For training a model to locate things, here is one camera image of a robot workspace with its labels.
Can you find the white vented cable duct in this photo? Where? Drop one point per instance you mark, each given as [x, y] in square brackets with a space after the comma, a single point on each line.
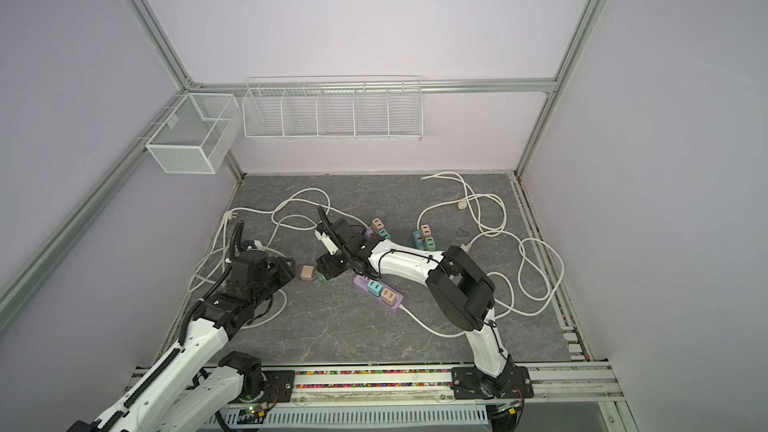
[338, 418]

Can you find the long white wire basket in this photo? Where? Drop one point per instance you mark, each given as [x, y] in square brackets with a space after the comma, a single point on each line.
[282, 108]

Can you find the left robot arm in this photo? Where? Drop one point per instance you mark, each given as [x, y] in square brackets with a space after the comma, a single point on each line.
[178, 393]

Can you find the pink plug lower purple strip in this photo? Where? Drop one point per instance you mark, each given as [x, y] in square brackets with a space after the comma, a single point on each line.
[389, 297]

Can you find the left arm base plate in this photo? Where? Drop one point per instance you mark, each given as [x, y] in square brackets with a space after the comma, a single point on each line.
[277, 387]

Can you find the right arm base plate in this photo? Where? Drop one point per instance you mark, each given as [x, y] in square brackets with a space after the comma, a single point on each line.
[514, 382]

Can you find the teal power strip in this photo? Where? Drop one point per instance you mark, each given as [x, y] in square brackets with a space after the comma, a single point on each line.
[418, 240]

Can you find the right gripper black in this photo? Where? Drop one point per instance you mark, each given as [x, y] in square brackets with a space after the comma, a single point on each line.
[326, 264]

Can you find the pink plug purple strip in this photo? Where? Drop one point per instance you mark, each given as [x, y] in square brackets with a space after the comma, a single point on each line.
[377, 225]
[389, 297]

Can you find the small white mesh basket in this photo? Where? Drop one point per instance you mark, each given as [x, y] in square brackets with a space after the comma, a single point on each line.
[197, 134]

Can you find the pink plug upper purple strip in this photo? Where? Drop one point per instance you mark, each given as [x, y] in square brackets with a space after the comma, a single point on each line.
[377, 225]

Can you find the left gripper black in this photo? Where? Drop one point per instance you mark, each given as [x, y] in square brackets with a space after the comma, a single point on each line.
[284, 272]

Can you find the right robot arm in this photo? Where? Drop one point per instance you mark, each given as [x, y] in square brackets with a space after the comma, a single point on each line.
[460, 288]

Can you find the purple power strip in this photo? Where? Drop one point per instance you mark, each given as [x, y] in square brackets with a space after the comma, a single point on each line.
[361, 283]
[369, 232]

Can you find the aluminium frame rail front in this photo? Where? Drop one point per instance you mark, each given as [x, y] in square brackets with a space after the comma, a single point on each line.
[404, 385]

